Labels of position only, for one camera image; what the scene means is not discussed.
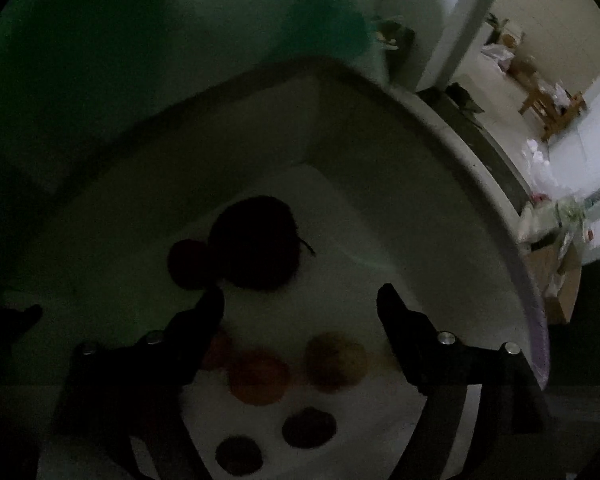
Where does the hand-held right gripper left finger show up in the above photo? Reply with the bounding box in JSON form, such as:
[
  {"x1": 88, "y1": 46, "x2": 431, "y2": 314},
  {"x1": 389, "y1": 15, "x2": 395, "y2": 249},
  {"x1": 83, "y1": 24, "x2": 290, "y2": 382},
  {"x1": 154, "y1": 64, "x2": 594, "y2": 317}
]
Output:
[{"x1": 50, "y1": 285, "x2": 226, "y2": 480}]

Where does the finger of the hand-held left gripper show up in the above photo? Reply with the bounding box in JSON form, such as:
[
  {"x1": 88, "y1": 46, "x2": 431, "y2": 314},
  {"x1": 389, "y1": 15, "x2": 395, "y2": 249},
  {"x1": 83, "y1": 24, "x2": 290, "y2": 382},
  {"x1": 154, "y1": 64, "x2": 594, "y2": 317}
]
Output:
[{"x1": 0, "y1": 304, "x2": 44, "y2": 348}]

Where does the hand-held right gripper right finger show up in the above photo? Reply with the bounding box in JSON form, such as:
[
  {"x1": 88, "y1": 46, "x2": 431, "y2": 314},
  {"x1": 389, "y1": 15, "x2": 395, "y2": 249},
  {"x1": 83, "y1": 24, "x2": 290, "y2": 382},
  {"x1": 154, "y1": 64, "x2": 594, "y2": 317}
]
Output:
[{"x1": 376, "y1": 283, "x2": 553, "y2": 480}]

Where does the red apple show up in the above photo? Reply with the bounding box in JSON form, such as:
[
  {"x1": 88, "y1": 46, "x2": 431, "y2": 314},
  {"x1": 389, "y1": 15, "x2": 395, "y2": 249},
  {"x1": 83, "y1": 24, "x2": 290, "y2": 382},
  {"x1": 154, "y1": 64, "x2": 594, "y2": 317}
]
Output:
[{"x1": 167, "y1": 239, "x2": 216, "y2": 291}]

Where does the yellow apple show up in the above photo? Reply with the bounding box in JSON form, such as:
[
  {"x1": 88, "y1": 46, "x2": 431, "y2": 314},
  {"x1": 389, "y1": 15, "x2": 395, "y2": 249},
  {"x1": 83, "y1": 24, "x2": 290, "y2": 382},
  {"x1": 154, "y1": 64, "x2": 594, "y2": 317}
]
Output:
[{"x1": 304, "y1": 332, "x2": 368, "y2": 393}]

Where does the large dark apple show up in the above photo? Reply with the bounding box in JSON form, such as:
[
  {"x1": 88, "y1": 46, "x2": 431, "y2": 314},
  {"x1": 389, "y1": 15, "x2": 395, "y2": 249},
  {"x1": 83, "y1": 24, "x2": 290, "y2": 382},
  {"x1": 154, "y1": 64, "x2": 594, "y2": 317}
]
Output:
[{"x1": 209, "y1": 196, "x2": 317, "y2": 291}]

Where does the large white box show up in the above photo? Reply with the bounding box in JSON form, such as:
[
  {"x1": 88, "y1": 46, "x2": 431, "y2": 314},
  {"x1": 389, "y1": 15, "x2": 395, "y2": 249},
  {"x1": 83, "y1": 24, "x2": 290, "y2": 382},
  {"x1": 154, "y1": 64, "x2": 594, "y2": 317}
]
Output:
[{"x1": 0, "y1": 57, "x2": 551, "y2": 480}]

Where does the small orange tangerine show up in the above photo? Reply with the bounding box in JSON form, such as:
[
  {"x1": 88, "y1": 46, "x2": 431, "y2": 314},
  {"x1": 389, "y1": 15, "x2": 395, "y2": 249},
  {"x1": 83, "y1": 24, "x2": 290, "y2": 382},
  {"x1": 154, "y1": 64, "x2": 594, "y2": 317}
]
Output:
[{"x1": 200, "y1": 330, "x2": 237, "y2": 372}]

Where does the orange persimmon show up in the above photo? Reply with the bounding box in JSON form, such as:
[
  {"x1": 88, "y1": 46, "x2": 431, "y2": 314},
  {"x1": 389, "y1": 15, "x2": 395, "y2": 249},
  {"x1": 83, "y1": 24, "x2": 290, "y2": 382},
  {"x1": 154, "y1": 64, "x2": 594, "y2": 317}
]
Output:
[{"x1": 228, "y1": 349, "x2": 291, "y2": 407}]

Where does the dark plum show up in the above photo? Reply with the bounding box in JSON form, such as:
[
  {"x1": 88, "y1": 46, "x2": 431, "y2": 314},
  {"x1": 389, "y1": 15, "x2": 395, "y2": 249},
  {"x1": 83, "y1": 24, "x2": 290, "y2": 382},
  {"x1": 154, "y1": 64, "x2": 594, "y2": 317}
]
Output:
[
  {"x1": 281, "y1": 406, "x2": 337, "y2": 451},
  {"x1": 215, "y1": 436, "x2": 264, "y2": 476}
]

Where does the white plastic bag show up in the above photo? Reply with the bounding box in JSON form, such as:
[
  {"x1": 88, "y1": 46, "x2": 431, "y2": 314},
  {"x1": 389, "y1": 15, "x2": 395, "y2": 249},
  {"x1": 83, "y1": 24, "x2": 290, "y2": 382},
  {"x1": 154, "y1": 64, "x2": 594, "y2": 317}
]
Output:
[
  {"x1": 522, "y1": 137, "x2": 572, "y2": 197},
  {"x1": 517, "y1": 199, "x2": 597, "y2": 256}
]

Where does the cardboard box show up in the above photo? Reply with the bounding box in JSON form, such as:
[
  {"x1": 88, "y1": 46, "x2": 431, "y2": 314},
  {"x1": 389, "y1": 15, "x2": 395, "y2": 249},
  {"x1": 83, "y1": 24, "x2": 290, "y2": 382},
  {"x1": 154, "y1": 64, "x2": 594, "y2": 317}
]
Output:
[{"x1": 522, "y1": 242, "x2": 583, "y2": 326}]

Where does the white door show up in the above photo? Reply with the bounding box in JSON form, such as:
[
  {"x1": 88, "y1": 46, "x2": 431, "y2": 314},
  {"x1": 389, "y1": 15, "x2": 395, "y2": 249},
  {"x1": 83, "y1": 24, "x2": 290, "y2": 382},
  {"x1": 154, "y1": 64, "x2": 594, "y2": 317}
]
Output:
[{"x1": 550, "y1": 80, "x2": 600, "y2": 263}]

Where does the wooden chair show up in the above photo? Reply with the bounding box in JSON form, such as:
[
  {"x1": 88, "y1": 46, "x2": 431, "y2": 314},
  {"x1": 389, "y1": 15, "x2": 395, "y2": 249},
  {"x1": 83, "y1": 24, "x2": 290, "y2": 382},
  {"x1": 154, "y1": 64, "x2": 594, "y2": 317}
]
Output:
[{"x1": 519, "y1": 77, "x2": 587, "y2": 142}]

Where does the white door frame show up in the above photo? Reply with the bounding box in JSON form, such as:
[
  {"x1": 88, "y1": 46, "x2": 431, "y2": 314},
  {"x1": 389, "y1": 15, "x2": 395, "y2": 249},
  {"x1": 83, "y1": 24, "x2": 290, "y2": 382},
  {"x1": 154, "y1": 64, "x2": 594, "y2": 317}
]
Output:
[{"x1": 417, "y1": 0, "x2": 512, "y2": 93}]

